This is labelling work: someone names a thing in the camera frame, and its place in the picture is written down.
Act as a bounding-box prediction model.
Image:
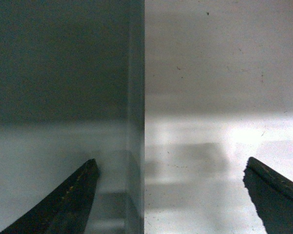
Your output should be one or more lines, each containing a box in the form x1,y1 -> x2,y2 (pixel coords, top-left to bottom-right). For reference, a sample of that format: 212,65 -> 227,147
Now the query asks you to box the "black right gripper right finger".
243,157 -> 293,234

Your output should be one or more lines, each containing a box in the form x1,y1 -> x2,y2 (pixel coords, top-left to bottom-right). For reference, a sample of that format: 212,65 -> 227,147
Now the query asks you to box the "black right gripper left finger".
1,159 -> 99,234

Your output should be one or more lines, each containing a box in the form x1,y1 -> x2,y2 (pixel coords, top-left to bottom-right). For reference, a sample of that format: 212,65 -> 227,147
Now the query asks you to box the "grey rectangular serving tray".
0,0 -> 145,234

